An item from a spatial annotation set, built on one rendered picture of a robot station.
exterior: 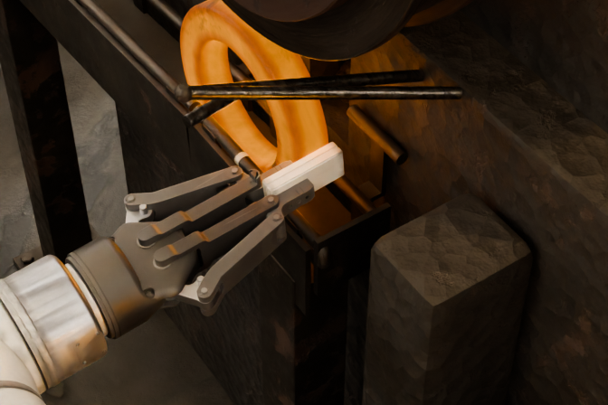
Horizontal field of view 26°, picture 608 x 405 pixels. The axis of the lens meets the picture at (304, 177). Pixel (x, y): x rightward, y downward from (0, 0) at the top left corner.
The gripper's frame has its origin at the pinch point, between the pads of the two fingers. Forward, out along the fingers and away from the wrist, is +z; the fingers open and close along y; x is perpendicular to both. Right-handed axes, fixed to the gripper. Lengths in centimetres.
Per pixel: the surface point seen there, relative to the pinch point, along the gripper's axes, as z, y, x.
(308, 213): 1.6, -2.9, -8.8
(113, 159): 10, -80, -76
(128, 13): 2.8, -38.9, -11.3
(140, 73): -2.9, -23.8, -4.8
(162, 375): -5, -38, -75
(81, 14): -3.0, -36.0, -6.1
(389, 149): 6.7, 2.7, 1.1
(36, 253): -10, -68, -73
